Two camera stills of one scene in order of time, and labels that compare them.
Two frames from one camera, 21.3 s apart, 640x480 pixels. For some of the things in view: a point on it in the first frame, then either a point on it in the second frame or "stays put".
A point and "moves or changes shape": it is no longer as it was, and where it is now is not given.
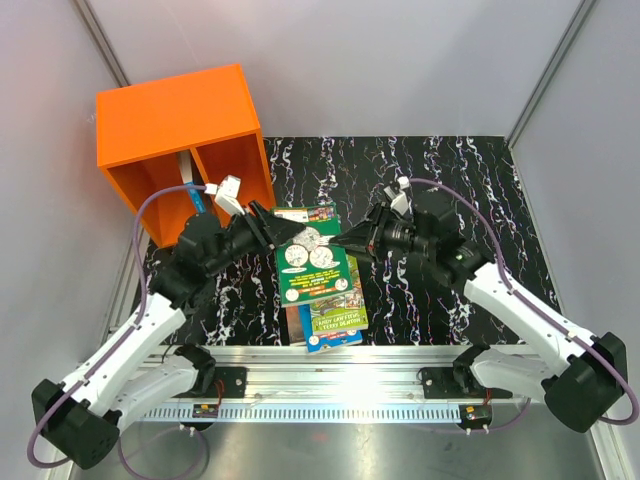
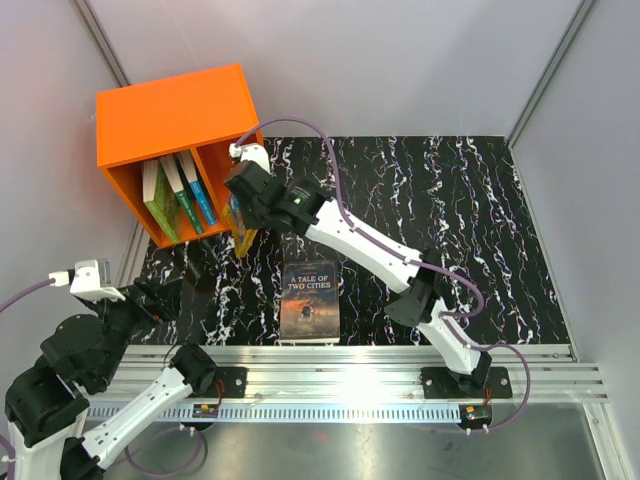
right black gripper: x=368 y=239 → x=252 y=222
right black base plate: x=440 y=383 stays put
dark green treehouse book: x=310 y=267 → x=172 y=169
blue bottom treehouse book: x=325 y=340 moves or changes shape
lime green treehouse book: x=345 y=313 → x=161 y=198
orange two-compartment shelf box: x=141 y=129 stays put
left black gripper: x=268 y=230 → x=165 y=303
